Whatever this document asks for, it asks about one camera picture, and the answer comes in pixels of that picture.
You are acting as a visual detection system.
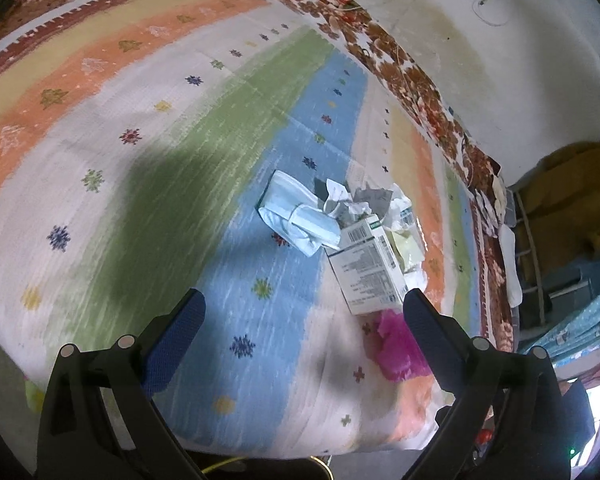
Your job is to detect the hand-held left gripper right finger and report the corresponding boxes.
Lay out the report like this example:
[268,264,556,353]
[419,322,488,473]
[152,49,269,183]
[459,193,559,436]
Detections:
[400,287,573,480]

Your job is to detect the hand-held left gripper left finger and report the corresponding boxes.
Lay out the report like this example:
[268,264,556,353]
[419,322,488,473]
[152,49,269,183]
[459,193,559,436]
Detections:
[36,288,216,480]

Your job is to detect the pink plastic bag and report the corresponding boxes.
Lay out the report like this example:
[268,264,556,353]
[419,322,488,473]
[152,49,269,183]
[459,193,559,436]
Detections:
[375,310,433,383]

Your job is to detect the pale yellow paper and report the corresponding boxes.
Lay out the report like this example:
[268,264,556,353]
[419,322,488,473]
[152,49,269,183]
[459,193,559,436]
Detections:
[390,230,426,273]

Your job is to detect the white cardboard box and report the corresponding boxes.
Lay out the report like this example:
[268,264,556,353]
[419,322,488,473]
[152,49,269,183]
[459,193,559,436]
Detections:
[326,215,408,316]

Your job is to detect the clear plastic label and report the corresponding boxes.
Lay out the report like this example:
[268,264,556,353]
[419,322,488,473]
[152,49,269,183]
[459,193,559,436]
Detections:
[385,185,416,233]

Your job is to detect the grey wrapper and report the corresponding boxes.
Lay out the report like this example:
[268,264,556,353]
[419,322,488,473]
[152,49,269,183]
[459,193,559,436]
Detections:
[352,185,396,216]

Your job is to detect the white paper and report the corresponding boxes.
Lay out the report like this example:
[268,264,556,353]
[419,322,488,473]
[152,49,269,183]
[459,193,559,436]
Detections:
[325,180,373,222]

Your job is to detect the blue face mask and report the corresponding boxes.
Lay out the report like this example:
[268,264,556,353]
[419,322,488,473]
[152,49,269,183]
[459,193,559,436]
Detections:
[257,170,342,257]

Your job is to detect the teal dotted cloth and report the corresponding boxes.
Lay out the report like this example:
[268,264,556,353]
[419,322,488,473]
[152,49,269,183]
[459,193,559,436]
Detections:
[522,290,600,361]

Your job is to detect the white cloth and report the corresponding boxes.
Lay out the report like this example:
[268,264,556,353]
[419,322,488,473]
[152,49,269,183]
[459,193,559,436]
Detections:
[497,225,524,307]

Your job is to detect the pale folded clothes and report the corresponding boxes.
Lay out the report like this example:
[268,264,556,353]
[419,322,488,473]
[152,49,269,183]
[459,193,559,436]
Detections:
[480,175,511,237]

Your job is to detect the mustard yellow coat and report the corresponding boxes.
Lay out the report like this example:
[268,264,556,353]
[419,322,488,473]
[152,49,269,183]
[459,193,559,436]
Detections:
[517,142,600,261]

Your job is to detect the colourful striped blanket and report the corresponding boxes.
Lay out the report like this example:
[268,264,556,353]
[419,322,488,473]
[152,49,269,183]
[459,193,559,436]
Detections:
[0,0,516,461]

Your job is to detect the white cable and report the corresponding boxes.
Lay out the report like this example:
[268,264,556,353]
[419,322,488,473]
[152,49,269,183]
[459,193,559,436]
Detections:
[472,0,522,27]

